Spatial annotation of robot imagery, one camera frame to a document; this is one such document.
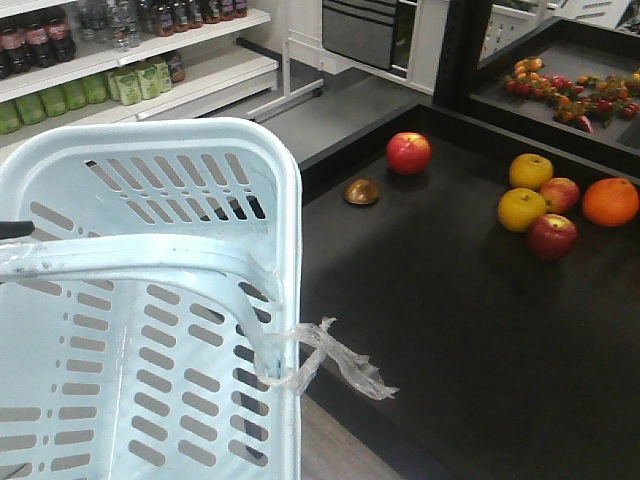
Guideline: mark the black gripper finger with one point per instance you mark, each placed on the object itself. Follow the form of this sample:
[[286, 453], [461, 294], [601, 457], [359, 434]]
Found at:
[[16, 229]]

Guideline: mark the light blue plastic basket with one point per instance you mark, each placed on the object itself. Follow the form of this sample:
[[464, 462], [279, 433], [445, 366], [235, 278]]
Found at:
[[143, 310]]

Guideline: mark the red apple near basket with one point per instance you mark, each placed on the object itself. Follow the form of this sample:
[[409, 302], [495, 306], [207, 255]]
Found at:
[[408, 153]]

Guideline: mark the white supermarket shelving unit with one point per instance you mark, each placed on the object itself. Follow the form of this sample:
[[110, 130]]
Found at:
[[218, 73]]

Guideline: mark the clear plastic strip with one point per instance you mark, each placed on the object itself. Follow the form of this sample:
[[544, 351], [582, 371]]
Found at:
[[355, 368]]

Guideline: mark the brown half shell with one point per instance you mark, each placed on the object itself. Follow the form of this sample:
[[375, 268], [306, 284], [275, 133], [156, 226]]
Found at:
[[361, 192]]

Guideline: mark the black wooden produce stand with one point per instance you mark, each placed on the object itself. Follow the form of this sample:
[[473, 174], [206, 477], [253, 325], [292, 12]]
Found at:
[[508, 366]]

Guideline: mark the cherry tomato vine bunch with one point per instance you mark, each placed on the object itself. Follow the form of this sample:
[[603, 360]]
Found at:
[[578, 102]]

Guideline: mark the orange far left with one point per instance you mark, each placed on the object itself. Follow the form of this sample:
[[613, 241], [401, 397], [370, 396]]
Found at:
[[611, 202]]

